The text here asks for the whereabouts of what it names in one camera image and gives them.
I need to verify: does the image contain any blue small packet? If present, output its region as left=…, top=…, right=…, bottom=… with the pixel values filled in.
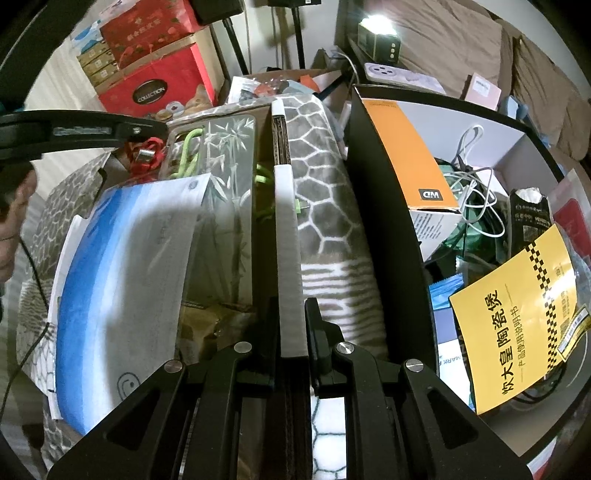
left=427, top=272, right=465, bottom=311

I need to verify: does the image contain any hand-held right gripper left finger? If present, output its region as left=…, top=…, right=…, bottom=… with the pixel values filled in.
left=46, top=295, right=280, bottom=480

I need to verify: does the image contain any clear plastic bag with parts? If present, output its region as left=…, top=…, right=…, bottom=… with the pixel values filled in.
left=225, top=75, right=321, bottom=101

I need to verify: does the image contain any green cord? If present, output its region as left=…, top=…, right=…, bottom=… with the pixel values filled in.
left=170, top=128, right=279, bottom=223

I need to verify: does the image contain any white booklet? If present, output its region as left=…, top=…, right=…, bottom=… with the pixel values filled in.
left=434, top=308, right=477, bottom=412

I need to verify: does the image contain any bright lamp box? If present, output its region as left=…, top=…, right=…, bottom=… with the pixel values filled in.
left=357, top=13, right=402, bottom=64

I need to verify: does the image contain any person's left hand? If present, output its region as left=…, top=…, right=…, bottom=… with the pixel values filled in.
left=0, top=170, right=40, bottom=283

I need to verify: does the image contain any lilac phone case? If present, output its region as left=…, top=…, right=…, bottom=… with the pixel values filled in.
left=364, top=61, right=448, bottom=97

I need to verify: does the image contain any stack of tan blue cartons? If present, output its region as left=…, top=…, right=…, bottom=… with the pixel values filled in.
left=69, top=17, right=124, bottom=95

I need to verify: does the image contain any thin black cable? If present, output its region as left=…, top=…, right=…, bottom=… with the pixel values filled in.
left=0, top=237, right=57, bottom=416

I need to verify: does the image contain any red gift box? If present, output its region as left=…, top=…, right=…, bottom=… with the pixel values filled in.
left=98, top=45, right=219, bottom=120

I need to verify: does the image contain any transparent bamboo print bag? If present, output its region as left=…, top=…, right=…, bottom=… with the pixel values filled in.
left=165, top=112, right=258, bottom=311

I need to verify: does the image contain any pink small box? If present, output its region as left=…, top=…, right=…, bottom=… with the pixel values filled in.
left=464, top=71, right=502, bottom=110

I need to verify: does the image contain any red ribbon bundle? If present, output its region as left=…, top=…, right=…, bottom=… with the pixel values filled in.
left=124, top=135, right=168, bottom=177

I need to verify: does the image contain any brown sofa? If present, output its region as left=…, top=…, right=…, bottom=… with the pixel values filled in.
left=336, top=0, right=591, bottom=164

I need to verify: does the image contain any white and blue paper envelope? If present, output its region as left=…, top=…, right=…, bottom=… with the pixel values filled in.
left=46, top=173, right=212, bottom=438

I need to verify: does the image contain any white charger cable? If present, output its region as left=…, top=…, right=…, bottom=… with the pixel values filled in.
left=322, top=47, right=362, bottom=88

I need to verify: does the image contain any red printed carton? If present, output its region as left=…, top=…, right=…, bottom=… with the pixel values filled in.
left=98, top=0, right=212, bottom=71

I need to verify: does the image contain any large black open box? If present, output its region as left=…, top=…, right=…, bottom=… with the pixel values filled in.
left=344, top=83, right=591, bottom=462

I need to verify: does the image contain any red packet in clear bag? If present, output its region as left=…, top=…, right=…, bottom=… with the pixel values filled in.
left=549, top=170, right=591, bottom=282

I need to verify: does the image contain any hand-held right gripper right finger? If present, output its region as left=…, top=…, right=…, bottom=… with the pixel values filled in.
left=305, top=297, right=533, bottom=480

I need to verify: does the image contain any tangle of white cables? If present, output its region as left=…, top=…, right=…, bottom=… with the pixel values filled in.
left=434, top=124, right=514, bottom=241

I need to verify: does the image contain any grey pebble pattern mat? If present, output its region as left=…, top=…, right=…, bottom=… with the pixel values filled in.
left=16, top=93, right=389, bottom=480

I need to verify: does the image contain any black snack packet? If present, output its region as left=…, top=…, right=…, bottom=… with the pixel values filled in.
left=508, top=187, right=553, bottom=260

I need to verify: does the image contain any yellow manual booklet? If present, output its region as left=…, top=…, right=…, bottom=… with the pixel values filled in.
left=448, top=224, right=591, bottom=417

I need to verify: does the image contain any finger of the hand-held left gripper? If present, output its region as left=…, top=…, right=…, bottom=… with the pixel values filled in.
left=0, top=111, right=168, bottom=162

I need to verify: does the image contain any orange and white box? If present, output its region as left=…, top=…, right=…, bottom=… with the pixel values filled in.
left=361, top=98, right=463, bottom=261

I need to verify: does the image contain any black tripod stand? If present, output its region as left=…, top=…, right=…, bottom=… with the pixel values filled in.
left=191, top=0, right=326, bottom=81

